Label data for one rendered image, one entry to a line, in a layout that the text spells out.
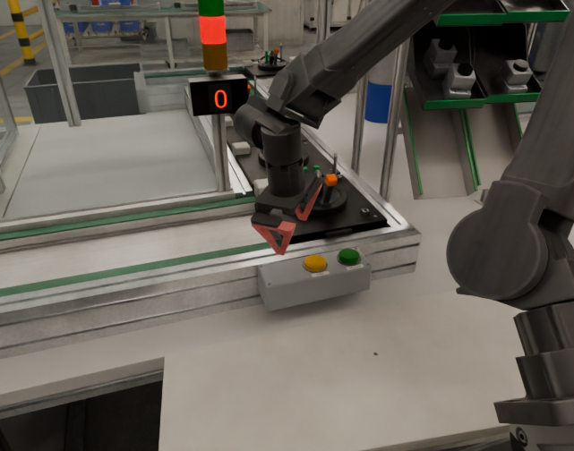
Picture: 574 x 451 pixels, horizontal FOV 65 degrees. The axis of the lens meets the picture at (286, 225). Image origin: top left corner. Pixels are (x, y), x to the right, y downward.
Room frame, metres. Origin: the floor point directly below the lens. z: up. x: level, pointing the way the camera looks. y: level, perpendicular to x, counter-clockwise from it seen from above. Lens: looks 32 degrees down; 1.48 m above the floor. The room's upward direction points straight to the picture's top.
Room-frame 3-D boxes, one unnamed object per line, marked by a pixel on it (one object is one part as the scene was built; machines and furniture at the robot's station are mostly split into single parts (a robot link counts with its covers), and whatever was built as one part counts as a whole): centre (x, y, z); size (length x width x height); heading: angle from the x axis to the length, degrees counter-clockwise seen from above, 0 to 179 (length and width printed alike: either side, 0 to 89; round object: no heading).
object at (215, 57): (0.98, 0.15, 1.28); 0.05 x 0.05 x 0.05
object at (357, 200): (0.93, -0.07, 0.96); 0.24 x 0.24 x 0.02; 18
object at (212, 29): (0.98, 0.15, 1.33); 0.05 x 0.05 x 0.05
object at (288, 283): (0.70, -0.05, 0.93); 0.21 x 0.07 x 0.06; 108
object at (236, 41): (6.46, 0.74, 0.40); 0.61 x 0.41 x 0.22; 100
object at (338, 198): (0.93, -0.07, 0.98); 0.14 x 0.14 x 0.02
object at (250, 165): (1.17, 0.01, 1.01); 0.24 x 0.24 x 0.13; 18
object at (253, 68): (2.28, 0.07, 1.01); 0.24 x 0.24 x 0.13; 18
